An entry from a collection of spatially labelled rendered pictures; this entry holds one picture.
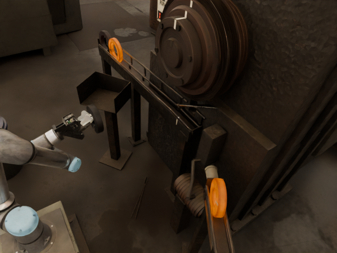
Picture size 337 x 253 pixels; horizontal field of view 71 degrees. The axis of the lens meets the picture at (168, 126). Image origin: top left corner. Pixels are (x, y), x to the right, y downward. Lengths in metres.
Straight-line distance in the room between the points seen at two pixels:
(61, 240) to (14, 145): 0.61
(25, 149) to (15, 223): 0.37
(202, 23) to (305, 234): 1.58
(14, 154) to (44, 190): 1.00
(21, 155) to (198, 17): 0.82
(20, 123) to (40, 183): 0.74
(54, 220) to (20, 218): 0.25
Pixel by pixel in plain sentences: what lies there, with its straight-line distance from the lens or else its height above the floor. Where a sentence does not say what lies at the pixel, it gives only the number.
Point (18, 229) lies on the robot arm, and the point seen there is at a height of 0.54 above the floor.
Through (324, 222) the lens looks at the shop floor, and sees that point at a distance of 2.15.
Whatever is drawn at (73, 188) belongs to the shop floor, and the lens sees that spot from 1.92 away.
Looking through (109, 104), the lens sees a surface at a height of 0.60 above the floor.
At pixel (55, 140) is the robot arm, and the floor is 0.69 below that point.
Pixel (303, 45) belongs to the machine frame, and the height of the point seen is 1.27.
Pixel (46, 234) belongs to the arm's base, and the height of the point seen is 0.37.
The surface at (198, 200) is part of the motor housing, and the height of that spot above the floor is 0.53.
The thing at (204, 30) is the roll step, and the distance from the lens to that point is 0.94.
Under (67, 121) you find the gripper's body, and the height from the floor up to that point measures 0.75.
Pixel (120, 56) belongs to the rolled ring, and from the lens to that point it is 1.91.
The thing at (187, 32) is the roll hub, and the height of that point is 1.23.
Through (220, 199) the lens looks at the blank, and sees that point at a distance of 0.97.
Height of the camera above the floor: 1.59
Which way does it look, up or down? 44 degrees down
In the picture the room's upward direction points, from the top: 6 degrees clockwise
